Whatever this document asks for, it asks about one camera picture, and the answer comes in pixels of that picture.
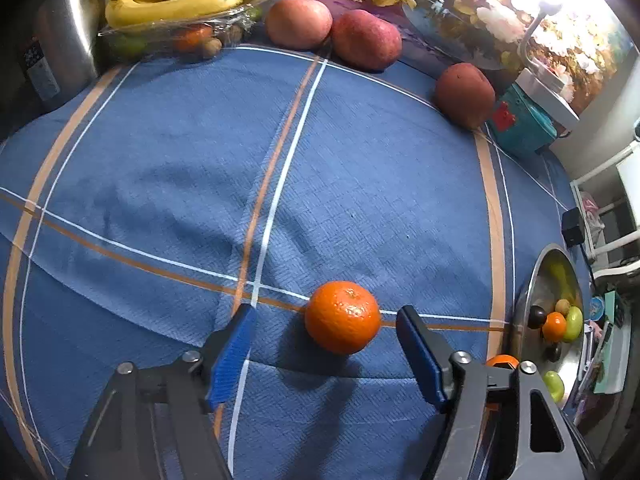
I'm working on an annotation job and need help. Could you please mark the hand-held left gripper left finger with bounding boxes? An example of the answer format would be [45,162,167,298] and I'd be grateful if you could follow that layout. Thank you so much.
[65,304,257,480]

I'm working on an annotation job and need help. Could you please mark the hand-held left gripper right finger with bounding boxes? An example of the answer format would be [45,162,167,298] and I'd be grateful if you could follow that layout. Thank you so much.
[396,306,598,480]

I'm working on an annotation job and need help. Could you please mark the stainless steel bowl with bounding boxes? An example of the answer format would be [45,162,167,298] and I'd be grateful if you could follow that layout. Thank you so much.
[510,243,587,411]

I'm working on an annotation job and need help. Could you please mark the green jujube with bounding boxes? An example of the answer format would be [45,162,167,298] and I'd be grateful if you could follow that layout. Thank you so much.
[564,306,585,341]
[543,370,566,404]

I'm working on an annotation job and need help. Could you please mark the blue plaid tablecloth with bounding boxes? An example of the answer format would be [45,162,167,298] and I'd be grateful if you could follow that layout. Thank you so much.
[0,42,596,480]

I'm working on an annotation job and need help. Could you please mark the teal book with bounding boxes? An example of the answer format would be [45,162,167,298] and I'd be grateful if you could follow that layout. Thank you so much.
[594,289,634,395]

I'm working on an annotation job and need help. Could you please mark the black power adapter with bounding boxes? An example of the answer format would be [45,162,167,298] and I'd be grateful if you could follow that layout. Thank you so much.
[561,207,586,248]

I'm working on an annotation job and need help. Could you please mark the pink packets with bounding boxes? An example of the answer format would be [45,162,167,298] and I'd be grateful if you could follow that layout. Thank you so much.
[580,195,607,241]

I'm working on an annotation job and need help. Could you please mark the teal plastic basket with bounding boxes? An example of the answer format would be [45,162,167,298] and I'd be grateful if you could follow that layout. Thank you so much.
[487,82,559,157]

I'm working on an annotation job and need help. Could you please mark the dark red apple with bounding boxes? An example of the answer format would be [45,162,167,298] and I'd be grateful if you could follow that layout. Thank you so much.
[433,62,497,130]

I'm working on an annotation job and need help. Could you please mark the white desk lamp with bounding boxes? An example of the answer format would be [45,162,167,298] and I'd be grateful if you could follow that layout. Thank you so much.
[515,2,581,129]

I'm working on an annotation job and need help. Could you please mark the small orange fruit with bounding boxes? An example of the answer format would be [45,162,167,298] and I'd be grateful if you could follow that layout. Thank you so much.
[174,25,213,54]

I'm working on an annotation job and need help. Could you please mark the clear plastic tray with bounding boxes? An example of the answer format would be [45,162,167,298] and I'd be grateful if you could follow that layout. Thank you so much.
[97,0,267,63]

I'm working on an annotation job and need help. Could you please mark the small green fruit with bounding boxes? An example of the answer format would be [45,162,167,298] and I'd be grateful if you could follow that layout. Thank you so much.
[111,35,149,57]

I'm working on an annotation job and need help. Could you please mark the pale red apple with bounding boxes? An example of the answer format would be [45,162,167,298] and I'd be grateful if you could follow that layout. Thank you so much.
[265,0,333,51]

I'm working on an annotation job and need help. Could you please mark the stainless steel pot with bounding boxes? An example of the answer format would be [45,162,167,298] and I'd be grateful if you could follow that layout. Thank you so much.
[0,0,108,117]

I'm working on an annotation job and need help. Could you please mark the black power cable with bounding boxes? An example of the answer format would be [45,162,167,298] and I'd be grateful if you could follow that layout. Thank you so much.
[579,244,600,283]

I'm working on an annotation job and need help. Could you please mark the floral wall poster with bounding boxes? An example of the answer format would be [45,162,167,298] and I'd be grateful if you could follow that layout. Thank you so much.
[280,0,640,117]

